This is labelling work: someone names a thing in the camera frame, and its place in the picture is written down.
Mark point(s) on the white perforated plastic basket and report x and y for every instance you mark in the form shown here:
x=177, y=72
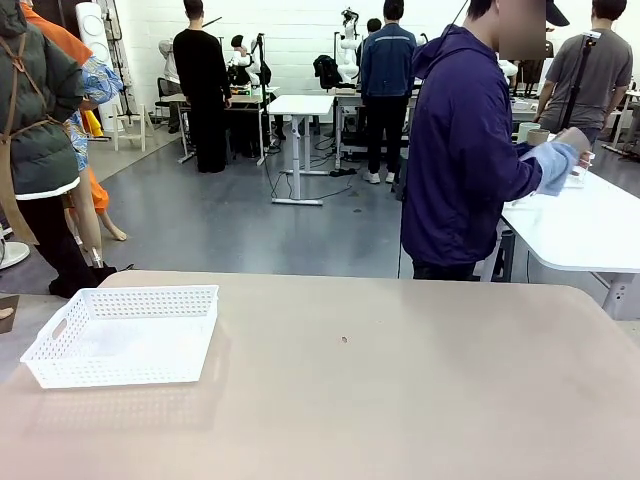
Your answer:
x=115, y=372

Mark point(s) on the blue cleaning cloth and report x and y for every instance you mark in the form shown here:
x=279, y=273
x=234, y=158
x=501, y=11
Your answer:
x=555, y=170

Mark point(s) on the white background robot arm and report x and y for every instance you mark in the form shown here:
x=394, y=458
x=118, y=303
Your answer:
x=349, y=50

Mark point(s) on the black power strip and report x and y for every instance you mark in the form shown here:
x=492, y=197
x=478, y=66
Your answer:
x=344, y=172

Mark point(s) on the white standing desk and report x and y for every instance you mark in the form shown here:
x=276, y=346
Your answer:
x=300, y=105

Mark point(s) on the person in purple jacket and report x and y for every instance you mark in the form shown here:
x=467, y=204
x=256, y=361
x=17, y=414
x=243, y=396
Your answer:
x=460, y=150

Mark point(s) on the person in blue denim jacket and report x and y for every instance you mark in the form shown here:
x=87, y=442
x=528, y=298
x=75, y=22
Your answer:
x=387, y=65

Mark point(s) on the person in black clothes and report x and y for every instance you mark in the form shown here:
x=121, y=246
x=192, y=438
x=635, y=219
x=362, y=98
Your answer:
x=202, y=75

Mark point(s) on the black chair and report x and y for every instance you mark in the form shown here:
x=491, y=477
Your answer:
x=167, y=102

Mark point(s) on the white wooden step stool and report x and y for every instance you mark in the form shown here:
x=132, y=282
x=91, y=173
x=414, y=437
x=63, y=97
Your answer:
x=131, y=127

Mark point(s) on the mannequin in orange clothing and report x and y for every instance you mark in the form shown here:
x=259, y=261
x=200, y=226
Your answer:
x=89, y=215

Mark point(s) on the white side table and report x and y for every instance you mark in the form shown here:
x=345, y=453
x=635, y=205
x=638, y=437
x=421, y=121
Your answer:
x=590, y=230

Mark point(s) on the person in green vest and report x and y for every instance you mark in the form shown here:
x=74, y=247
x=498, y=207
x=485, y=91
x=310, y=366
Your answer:
x=35, y=125

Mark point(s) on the white tower air purifier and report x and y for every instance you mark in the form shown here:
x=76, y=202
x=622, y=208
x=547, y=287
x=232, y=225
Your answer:
x=95, y=30

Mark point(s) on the white round fan base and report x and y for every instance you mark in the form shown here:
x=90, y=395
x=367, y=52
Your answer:
x=12, y=255

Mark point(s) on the brown board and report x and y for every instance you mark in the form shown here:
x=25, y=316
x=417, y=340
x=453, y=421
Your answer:
x=7, y=315

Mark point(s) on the person in grey t-shirt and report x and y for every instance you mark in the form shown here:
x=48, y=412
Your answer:
x=605, y=75

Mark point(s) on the black camera tripod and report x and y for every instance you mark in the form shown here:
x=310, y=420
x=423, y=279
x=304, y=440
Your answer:
x=580, y=75

